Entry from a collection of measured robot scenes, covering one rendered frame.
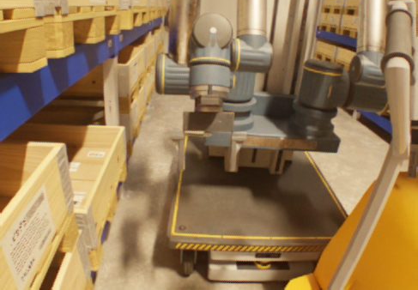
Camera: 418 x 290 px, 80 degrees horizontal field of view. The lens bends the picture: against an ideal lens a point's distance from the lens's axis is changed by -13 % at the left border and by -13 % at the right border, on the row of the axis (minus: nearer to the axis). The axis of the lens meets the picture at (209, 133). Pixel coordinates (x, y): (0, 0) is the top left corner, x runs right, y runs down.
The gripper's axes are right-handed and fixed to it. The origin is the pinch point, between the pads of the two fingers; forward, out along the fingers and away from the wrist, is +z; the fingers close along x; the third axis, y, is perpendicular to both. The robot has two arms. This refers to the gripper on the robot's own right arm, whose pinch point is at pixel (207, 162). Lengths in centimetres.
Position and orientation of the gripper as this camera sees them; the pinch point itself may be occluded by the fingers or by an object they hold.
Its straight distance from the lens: 75.3
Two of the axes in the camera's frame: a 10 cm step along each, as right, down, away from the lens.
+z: -0.3, 10.0, 0.0
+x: -10.0, -0.3, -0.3
